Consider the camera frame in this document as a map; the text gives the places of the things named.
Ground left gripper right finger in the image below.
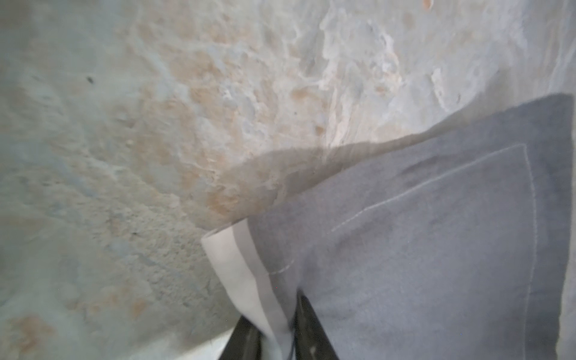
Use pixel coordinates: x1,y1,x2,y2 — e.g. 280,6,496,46
294,289,339,360

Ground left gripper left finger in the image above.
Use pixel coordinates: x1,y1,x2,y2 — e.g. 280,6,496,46
218,316,262,360

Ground grey pillowcase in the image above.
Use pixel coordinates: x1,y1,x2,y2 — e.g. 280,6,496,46
202,94,575,359

